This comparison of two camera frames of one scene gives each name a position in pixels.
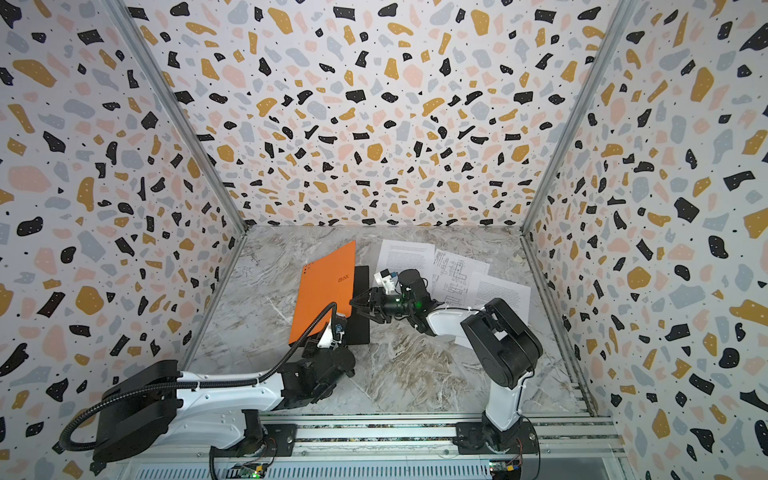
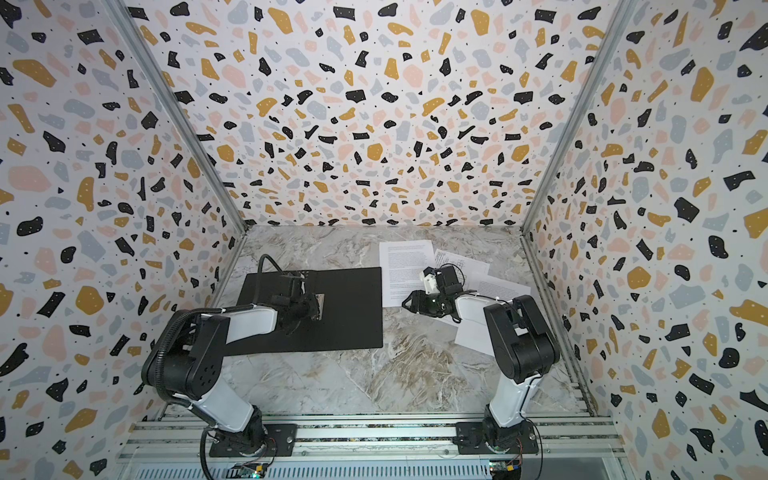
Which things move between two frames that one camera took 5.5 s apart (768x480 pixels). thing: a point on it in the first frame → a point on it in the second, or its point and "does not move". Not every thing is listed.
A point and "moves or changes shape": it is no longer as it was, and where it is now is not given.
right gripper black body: (375, 303) → (421, 299)
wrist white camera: (384, 277) → (431, 283)
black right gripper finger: (364, 303) → (418, 302)
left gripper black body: (311, 352) → (303, 308)
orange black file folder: (333, 277) moves or changes shape
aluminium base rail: (564, 446) does not move
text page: (397, 256) does not move
